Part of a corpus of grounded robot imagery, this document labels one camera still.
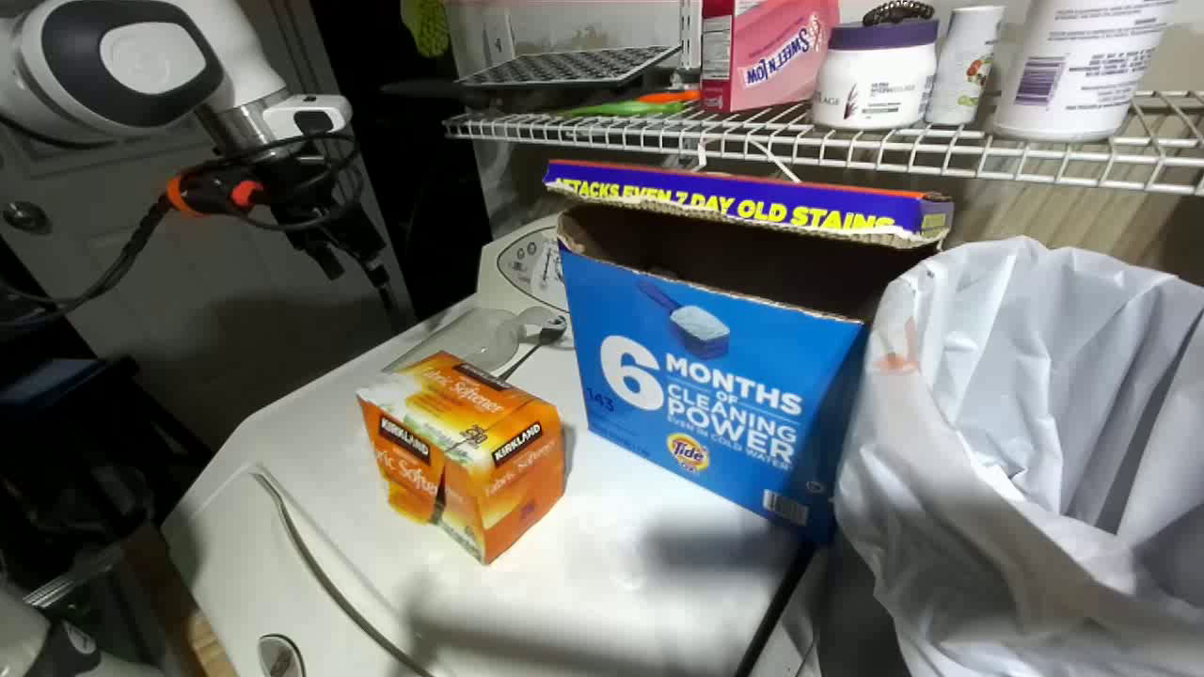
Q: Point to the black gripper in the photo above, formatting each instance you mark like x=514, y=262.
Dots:
x=313, y=188

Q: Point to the orange fabric softener box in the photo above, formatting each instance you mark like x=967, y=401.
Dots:
x=501, y=476

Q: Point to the blue Tide detergent box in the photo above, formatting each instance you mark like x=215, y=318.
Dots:
x=717, y=390

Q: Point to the white washing machine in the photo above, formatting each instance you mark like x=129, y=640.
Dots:
x=624, y=566

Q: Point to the pink cardboard box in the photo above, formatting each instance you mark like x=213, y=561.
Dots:
x=773, y=57

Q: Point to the white jar purple lid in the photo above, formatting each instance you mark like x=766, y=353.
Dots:
x=872, y=80

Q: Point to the black round lid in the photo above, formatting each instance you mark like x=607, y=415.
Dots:
x=898, y=11

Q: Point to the green orange flat packet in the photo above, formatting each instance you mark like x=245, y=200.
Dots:
x=642, y=103

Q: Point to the wooden plank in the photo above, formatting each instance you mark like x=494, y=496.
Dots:
x=213, y=644

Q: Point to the white slim bottle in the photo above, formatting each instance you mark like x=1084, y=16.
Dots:
x=963, y=62

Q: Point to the white plastic trash bag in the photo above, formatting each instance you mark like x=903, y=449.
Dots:
x=1028, y=436

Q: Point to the large white plastic tub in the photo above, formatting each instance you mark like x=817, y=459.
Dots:
x=1076, y=70

